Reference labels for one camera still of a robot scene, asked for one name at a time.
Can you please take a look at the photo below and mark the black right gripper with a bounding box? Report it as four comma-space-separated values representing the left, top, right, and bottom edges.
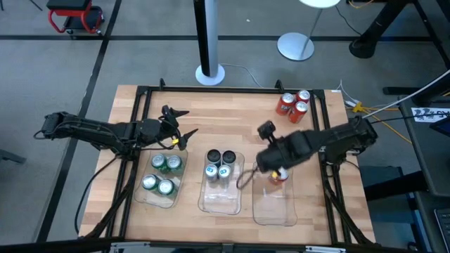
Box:
255, 130, 319, 174

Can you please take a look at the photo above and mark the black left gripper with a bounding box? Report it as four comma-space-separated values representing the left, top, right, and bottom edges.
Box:
136, 104, 199, 151

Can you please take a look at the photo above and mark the green soda can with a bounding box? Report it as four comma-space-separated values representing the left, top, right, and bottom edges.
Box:
157, 179, 176, 197
166, 155, 184, 175
141, 174, 160, 192
150, 153, 168, 173

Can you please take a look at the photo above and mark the white Celsius peach can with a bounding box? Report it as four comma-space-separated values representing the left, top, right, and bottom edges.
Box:
206, 148, 222, 168
221, 150, 237, 169

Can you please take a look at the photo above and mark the blue silver Red Bull can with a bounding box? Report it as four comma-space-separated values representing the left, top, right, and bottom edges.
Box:
217, 164, 232, 186
205, 164, 219, 183

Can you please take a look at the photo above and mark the clear plastic bin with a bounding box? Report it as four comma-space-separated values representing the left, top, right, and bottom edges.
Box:
251, 161, 298, 227
133, 147, 189, 209
197, 150, 246, 216

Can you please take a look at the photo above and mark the white floor lamp silver base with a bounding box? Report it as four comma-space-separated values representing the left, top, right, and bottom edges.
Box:
276, 0, 342, 63

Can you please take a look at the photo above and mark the black stand leg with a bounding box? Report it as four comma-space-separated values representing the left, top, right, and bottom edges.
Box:
348, 0, 414, 60

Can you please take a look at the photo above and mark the white printed paper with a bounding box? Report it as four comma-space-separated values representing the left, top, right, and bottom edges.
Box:
410, 107, 450, 124

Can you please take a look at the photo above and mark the dark side desk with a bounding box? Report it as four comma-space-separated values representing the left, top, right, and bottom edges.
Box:
399, 94, 450, 197

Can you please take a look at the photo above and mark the dark tablet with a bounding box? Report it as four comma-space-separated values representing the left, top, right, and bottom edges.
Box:
429, 117, 450, 138

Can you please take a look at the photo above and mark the red rolling stool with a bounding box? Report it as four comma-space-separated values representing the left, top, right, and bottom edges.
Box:
46, 0, 105, 35

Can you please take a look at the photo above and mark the grey chair leg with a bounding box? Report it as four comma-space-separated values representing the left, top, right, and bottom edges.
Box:
0, 149, 27, 165

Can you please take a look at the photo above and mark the black keyboard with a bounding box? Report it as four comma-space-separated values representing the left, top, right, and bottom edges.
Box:
434, 207, 450, 253

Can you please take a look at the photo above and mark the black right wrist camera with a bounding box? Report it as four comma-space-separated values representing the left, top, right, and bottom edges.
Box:
257, 120, 278, 144

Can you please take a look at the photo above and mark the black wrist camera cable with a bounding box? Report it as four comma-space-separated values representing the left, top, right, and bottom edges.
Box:
236, 167, 259, 190

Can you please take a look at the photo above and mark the black metal table frame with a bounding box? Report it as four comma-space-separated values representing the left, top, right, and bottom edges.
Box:
79, 79, 375, 247

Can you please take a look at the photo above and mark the thin white floor cable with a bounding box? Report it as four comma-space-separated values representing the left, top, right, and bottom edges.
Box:
221, 63, 263, 88

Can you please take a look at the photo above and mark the yellow floor cable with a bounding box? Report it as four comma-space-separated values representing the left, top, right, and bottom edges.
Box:
351, 101, 413, 145

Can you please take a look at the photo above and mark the silver metal bracket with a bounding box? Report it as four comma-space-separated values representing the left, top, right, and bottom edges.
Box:
304, 245, 347, 253
110, 241, 150, 253

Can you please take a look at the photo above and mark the thick white cable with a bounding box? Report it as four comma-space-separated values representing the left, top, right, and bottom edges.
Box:
361, 69, 450, 119

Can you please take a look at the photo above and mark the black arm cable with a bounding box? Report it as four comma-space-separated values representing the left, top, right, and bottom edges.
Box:
73, 156, 119, 235

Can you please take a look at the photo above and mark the black floor cable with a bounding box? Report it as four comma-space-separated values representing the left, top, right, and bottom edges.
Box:
333, 5, 363, 36

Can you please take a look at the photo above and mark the blue metal frame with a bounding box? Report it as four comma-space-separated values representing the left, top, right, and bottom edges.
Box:
407, 196, 433, 253

